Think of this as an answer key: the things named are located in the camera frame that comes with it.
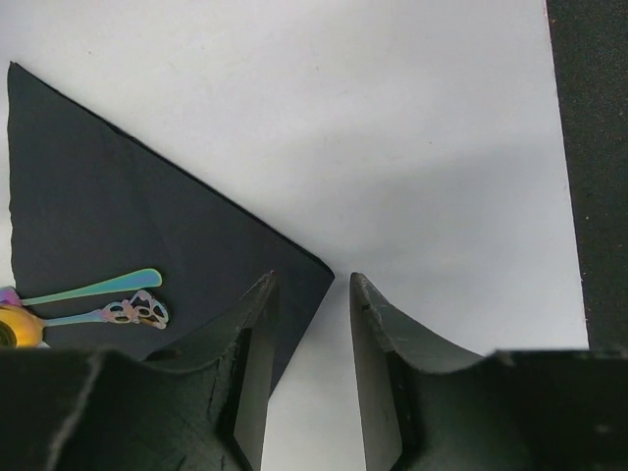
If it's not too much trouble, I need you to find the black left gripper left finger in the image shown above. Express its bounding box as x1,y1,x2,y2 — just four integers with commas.
144,272,280,470

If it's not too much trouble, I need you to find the iridescent rainbow fork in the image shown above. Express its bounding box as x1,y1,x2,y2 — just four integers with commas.
1,268,163,306

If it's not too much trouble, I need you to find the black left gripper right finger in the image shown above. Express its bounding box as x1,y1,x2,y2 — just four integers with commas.
349,273,496,470

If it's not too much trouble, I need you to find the black foam table edge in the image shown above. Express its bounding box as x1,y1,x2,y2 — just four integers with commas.
547,1,627,349

